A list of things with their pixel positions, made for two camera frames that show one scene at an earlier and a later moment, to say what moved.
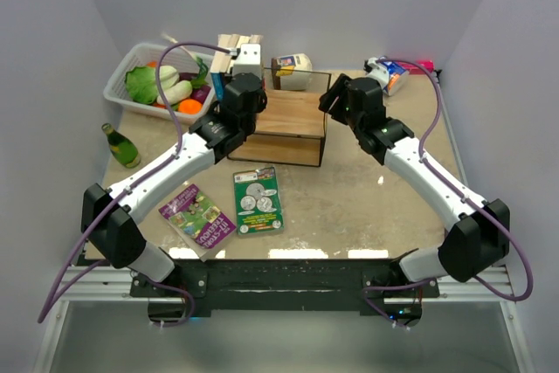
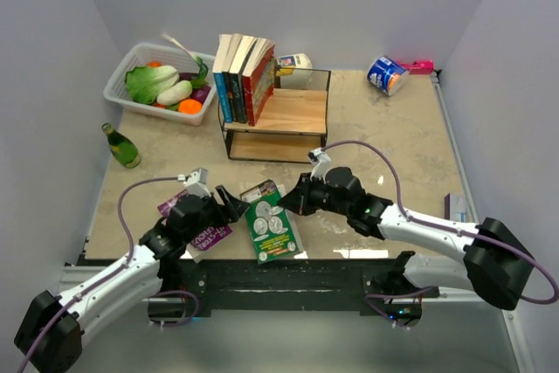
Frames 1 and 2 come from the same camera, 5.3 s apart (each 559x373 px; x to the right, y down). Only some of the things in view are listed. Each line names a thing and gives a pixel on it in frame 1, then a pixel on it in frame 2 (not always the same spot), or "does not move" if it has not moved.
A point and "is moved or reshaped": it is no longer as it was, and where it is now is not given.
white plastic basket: x=141 y=54 does not move
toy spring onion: x=201 y=79 does not move
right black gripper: x=339 y=89 -> x=299 y=199
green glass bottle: x=122 y=148 does not move
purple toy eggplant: x=200 y=93 does not move
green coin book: x=258 y=204 is moved or reshaped
